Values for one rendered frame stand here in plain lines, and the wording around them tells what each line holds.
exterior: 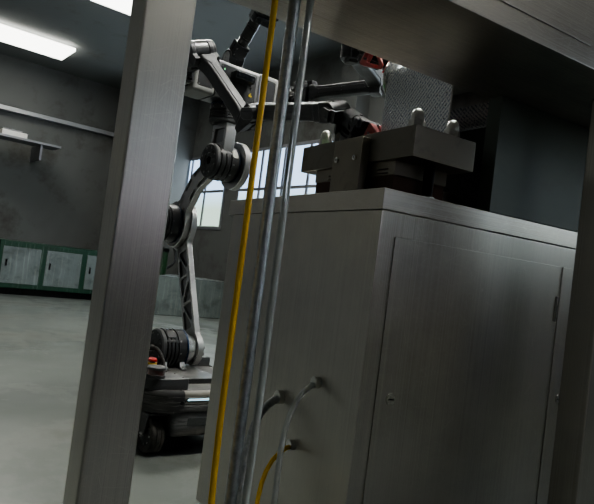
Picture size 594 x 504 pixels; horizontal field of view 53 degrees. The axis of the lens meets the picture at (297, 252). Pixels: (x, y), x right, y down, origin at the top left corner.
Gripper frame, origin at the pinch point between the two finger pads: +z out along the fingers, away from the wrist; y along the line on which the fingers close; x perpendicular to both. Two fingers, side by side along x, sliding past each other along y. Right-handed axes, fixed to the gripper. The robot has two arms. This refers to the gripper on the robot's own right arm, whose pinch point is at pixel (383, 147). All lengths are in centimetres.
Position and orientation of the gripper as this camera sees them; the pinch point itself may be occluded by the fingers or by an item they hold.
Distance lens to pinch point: 155.6
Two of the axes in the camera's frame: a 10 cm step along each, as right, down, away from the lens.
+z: 3.8, 5.4, -7.5
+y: -8.5, -1.3, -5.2
